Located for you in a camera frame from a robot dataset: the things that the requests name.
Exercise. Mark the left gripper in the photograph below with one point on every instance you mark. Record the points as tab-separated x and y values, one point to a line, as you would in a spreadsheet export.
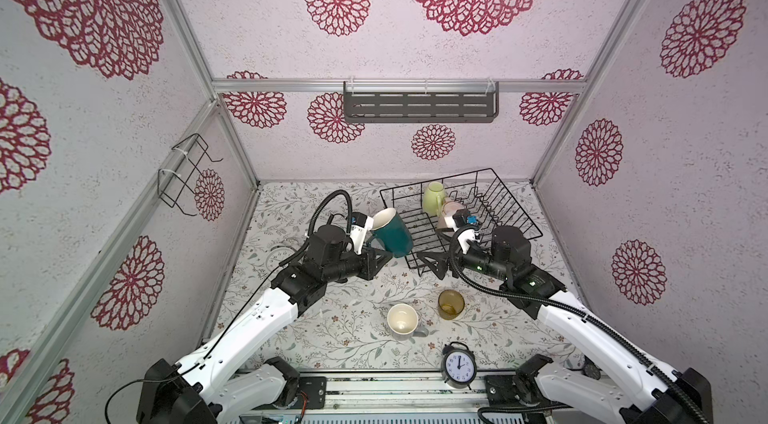
369	262

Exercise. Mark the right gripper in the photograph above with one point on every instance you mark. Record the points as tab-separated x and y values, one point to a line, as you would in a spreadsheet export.
442	259

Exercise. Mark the dark green mug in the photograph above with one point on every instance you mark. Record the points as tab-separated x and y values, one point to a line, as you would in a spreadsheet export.
390	229

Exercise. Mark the amber glass cup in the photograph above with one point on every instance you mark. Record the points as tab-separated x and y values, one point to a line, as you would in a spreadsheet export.
450	304

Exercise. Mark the black wire dish rack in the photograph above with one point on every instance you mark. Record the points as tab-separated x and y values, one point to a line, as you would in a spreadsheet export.
478	197

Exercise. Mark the light green mug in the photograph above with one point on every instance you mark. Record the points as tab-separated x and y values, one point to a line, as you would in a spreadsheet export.
433	198

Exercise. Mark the cream grey-handled mug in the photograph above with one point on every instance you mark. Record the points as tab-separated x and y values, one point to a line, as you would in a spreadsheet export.
403	322

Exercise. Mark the pink iridescent mug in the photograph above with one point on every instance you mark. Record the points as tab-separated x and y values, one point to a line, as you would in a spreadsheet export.
446	218

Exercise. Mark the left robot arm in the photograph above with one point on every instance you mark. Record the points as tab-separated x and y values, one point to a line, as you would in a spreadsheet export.
203	387

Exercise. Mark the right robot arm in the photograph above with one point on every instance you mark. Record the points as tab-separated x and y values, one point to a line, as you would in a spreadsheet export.
639	387

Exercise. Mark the black alarm clock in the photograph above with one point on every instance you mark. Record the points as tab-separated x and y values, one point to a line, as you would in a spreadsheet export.
458	365

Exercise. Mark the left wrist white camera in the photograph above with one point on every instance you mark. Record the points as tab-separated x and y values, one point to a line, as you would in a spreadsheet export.
361	225

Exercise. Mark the round white wall clock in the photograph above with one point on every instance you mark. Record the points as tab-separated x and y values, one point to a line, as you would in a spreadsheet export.
279	257

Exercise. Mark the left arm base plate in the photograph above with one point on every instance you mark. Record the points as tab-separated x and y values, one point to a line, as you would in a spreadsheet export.
305	392

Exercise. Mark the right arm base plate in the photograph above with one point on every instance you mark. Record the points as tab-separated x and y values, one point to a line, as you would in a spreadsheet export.
511	390

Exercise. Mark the grey wall shelf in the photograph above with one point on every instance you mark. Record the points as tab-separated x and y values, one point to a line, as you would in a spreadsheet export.
424	107

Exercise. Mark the black wire wall holder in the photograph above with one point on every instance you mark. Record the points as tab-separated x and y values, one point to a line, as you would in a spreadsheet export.
171	183

